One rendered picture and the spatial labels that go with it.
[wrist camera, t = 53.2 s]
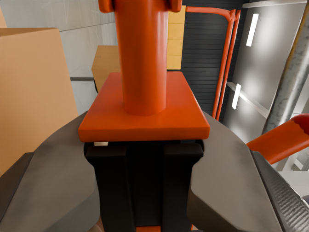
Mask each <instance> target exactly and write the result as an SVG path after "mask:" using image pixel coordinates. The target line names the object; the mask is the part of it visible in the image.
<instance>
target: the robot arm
mask: <svg viewBox="0 0 309 232"><path fill-rule="evenodd" d="M87 112H88V111H86V112H84V113H83V114H81V115H80V116H78V117H77V118H75V119H73V120H72V121H70V122H69V123H67V124H66V125H64V126H63V127H61V128H60V129H58V130H57V131H55V132H54V133H53V134H52V135H50V136H49V137H48V138H47V139H46V140H45V141H44V142H42V143H41V144H40V145H39V146H38V148H37V149H36V150H35V151H34V152H27V153H24V154H23V155H22V156H21V157H20V158H19V159H18V160H17V161H16V162H15V163H14V164H13V165H12V166H11V167H10V168H9V169H8V170H7V171H6V172H5V173H4V174H3V175H2V176H1V177H0V232H87V231H88V230H89V229H90V228H92V227H93V226H94V225H95V224H96V223H97V221H98V219H99V217H100V199H99V191H98V186H97V180H96V175H95V170H94V167H93V166H92V165H91V164H90V163H89V162H88V161H87V160H86V158H85V156H86V153H87V150H88V148H89V147H91V146H94V142H81V141H80V138H79V134H78V128H79V126H80V124H81V123H82V121H83V119H84V118H85V116H86V114H87ZM202 112H203V114H204V115H205V117H206V119H207V121H208V123H209V125H210V133H209V137H208V138H207V139H196V140H195V143H198V144H200V145H201V147H202V150H203V152H204V156H203V157H201V158H200V160H199V161H198V162H197V163H196V164H195V165H193V167H192V172H191V178H190V185H189V192H188V201H187V212H186V214H187V218H188V220H189V221H190V222H191V223H192V224H193V225H194V226H195V227H196V228H197V229H198V230H191V231H189V232H309V205H308V204H307V203H306V202H305V201H304V199H303V198H302V197H301V196H300V195H299V194H298V193H297V192H296V191H295V190H294V189H293V188H292V187H291V186H290V184H289V183H288V182H287V181H286V180H285V179H284V178H283V177H282V176H281V175H280V174H279V173H278V172H277V171H276V169H275V168H274V167H273V166H272V165H271V164H270V163H269V162H268V161H267V160H266V159H265V158H264V157H263V155H262V154H261V153H260V152H259V151H252V150H251V149H250V148H249V147H248V146H247V145H246V144H245V143H244V142H243V141H242V140H241V139H240V138H239V137H238V136H237V135H236V134H235V133H234V132H232V131H231V130H230V129H229V128H227V127H226V126H224V125H223V124H221V123H220V122H219V121H217V120H216V119H214V118H213V117H211V116H210V115H209V114H207V113H205V112H204V111H202Z"/></svg>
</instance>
